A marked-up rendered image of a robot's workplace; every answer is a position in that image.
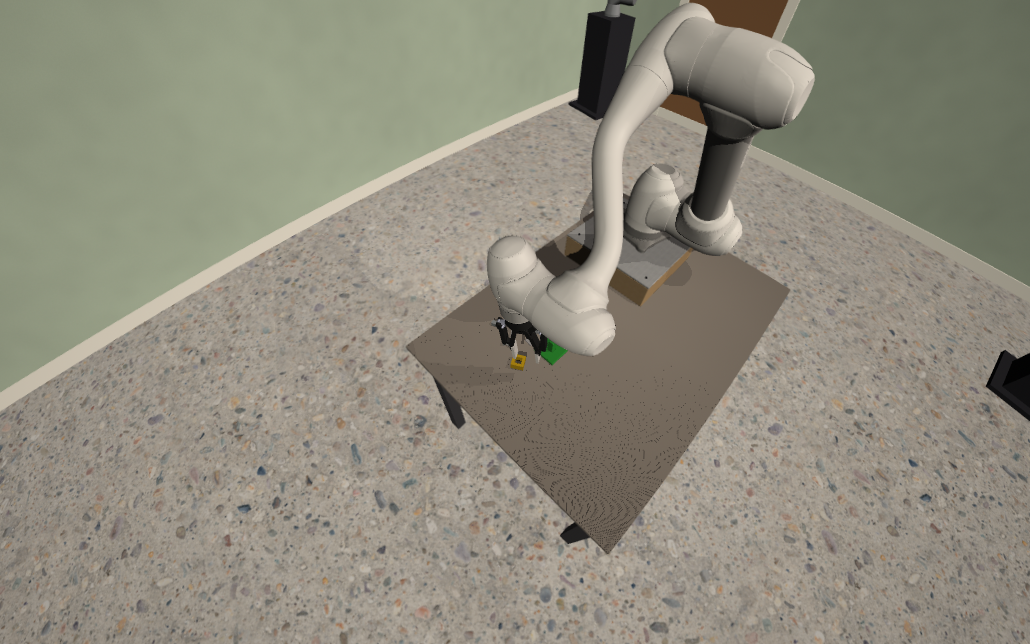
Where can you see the green square peg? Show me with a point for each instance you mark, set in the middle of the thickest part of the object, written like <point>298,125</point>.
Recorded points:
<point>553,352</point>

